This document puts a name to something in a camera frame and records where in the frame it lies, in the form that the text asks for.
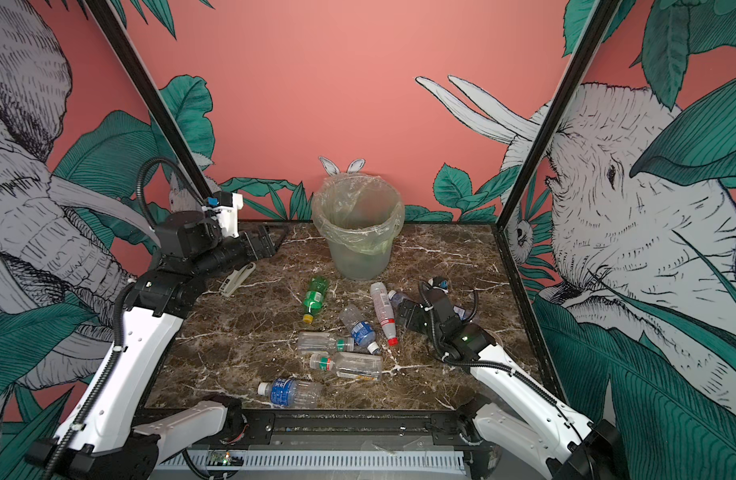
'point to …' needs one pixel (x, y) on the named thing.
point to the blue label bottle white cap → (363, 333)
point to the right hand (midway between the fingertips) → (407, 306)
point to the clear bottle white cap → (399, 298)
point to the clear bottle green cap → (323, 342)
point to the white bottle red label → (385, 312)
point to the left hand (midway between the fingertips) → (275, 226)
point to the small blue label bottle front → (290, 392)
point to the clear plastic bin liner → (357, 210)
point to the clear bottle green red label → (358, 366)
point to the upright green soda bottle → (313, 301)
